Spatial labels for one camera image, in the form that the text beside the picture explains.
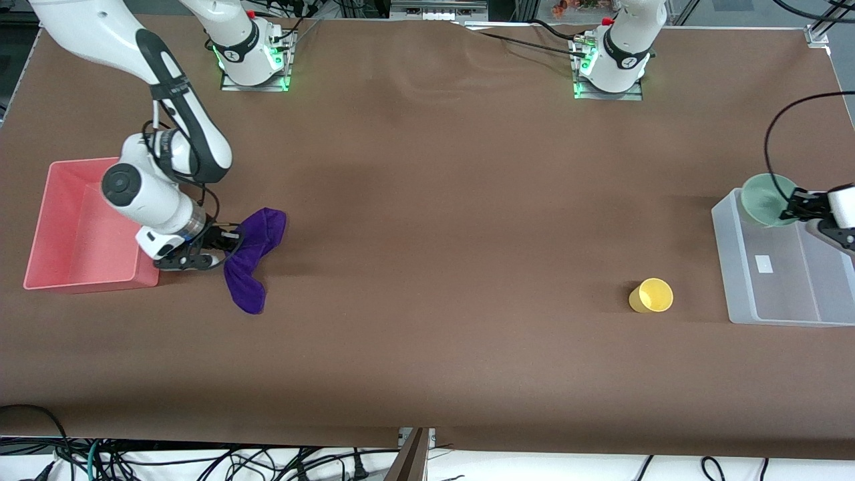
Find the pale green bowl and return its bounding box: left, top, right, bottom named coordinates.
left=741, top=173, right=800, bottom=228

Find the purple cloth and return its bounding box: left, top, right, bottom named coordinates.
left=223, top=207, right=288, bottom=315

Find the yellow plastic cup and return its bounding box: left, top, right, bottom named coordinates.
left=628, top=278, right=674, bottom=314

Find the clear plastic bin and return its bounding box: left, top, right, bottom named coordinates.
left=711, top=188, right=855, bottom=328

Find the pink plastic bin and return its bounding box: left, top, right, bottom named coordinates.
left=23, top=157, right=161, bottom=293

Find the orange object behind table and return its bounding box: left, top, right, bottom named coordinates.
left=552, top=0, right=603, bottom=18

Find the black left camera mount bracket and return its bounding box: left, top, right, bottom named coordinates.
left=818, top=224, right=855, bottom=254

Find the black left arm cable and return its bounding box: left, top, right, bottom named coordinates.
left=763, top=90, right=855, bottom=201

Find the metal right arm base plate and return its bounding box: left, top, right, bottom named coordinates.
left=220, top=27, right=293, bottom=92

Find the thick black floor cable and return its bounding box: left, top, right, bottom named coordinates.
left=0, top=404, right=71, bottom=465

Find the black cable on table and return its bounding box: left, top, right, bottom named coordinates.
left=461, top=19, right=592, bottom=61

